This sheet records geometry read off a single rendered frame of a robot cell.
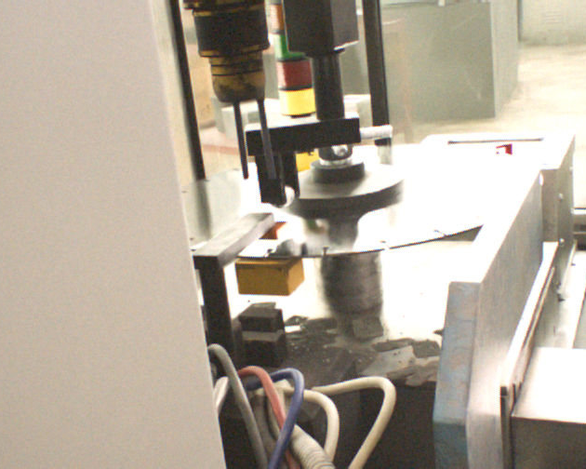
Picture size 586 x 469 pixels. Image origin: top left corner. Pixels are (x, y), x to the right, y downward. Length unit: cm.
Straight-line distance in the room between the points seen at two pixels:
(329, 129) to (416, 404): 21
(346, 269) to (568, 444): 23
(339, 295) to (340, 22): 24
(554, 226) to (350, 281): 31
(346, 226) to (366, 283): 11
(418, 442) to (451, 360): 28
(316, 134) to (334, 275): 15
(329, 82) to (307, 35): 4
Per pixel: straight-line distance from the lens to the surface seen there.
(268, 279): 62
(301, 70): 103
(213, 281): 55
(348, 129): 66
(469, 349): 40
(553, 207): 99
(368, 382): 50
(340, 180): 74
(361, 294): 77
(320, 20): 64
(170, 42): 132
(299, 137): 66
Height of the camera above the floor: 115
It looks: 18 degrees down
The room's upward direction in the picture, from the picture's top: 7 degrees counter-clockwise
